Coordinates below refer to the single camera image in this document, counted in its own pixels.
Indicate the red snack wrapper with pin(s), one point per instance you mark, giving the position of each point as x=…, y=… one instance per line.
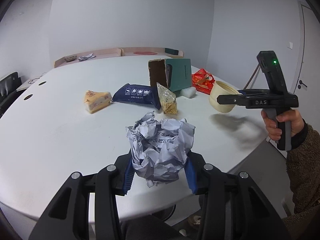
x=203, y=81

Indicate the clear snack bag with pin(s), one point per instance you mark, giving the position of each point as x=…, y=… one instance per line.
x=167, y=99

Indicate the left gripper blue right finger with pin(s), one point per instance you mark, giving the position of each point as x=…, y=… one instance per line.
x=190, y=174

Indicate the beige packaged sandwich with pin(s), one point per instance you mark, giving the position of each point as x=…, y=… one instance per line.
x=95, y=101

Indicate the brown fleece right forearm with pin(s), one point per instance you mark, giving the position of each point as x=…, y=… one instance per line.
x=302, y=165

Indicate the white door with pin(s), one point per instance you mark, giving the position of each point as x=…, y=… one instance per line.
x=307, y=70

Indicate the green cardboard box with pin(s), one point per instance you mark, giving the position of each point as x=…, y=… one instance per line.
x=172, y=73

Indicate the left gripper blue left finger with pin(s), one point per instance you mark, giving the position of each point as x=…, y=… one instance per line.
x=128, y=176

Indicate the white paper ball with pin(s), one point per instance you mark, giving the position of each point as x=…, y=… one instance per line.
x=160, y=148

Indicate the pink low cabinet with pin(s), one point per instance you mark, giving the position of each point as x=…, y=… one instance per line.
x=119, y=52

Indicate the white foam piece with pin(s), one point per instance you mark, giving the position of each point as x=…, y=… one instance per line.
x=188, y=92

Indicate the person's right hand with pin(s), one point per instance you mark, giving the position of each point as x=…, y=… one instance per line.
x=293, y=116

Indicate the silver foil wrapper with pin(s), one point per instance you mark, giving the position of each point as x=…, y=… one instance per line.
x=87, y=57

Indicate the black office chairs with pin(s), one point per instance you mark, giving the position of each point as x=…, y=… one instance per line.
x=8, y=91

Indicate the dark blue wipes pack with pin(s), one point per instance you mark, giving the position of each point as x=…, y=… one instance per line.
x=138, y=94

